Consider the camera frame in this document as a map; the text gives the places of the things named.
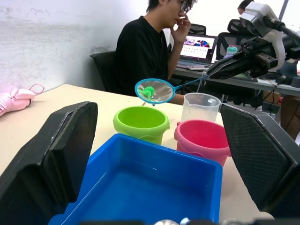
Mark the black mesh office chair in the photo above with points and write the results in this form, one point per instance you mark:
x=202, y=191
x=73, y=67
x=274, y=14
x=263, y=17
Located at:
x=225, y=42

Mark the pink folded umbrella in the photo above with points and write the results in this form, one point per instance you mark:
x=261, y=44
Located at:
x=16, y=100

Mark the grey office desk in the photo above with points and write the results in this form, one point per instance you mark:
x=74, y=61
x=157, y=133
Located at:
x=269, y=84

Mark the green toy fish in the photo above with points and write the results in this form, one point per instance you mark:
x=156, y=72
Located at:
x=147, y=90

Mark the clear plastic measuring cup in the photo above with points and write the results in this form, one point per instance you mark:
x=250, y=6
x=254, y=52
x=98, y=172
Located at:
x=194, y=110

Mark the seated person in black shirt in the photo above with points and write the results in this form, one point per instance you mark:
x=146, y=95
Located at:
x=138, y=51

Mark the bottle with green cap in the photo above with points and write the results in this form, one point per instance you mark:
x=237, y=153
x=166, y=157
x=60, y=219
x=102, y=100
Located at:
x=230, y=50

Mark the small blue fish net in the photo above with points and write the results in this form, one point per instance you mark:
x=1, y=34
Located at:
x=161, y=90

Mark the bare person hand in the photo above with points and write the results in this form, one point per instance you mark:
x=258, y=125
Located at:
x=181, y=30

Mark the pink toy bucket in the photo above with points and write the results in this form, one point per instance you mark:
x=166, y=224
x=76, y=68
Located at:
x=201, y=136

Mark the open laptop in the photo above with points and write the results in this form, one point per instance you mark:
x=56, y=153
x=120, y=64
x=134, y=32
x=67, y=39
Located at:
x=198, y=47

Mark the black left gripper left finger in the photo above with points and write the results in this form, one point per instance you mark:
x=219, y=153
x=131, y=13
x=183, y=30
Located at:
x=35, y=164

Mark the dark-haired person head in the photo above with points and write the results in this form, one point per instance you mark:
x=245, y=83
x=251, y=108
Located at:
x=243, y=5

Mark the pink smartphone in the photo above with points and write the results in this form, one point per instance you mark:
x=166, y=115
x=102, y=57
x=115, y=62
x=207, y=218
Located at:
x=198, y=67

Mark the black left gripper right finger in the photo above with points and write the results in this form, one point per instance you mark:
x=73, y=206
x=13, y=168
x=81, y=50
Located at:
x=264, y=159

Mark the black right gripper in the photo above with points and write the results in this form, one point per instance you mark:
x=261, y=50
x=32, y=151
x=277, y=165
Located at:
x=260, y=58

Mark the black office chair headrest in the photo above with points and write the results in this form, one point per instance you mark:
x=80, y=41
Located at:
x=198, y=29
x=234, y=25

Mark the blue plastic tub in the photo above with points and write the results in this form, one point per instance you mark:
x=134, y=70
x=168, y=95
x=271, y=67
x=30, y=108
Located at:
x=140, y=187

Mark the green toy bucket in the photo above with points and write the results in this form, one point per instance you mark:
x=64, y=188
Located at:
x=131, y=119

